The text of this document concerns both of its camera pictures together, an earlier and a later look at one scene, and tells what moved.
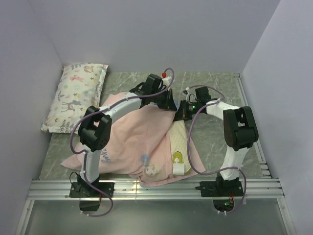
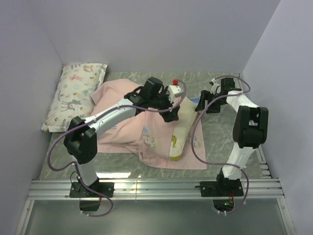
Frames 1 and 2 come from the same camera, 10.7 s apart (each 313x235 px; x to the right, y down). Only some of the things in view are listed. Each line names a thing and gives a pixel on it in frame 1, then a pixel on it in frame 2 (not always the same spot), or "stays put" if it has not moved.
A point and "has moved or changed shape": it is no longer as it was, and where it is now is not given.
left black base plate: x=86 y=190 stays put
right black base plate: x=221 y=188 stays put
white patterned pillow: x=78 y=89 stays put
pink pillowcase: x=139 y=146 has moved or changed shape
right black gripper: x=182 y=114 -> x=205 y=95
